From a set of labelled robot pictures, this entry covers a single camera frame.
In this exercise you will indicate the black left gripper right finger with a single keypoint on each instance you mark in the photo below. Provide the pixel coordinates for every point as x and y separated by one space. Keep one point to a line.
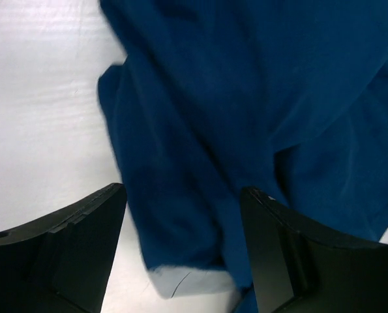
300 265

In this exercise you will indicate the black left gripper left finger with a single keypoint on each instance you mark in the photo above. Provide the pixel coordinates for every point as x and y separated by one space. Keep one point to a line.
61 262

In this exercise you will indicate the blue Mickey Mouse t-shirt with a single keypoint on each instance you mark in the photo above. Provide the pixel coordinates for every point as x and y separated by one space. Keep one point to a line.
290 97

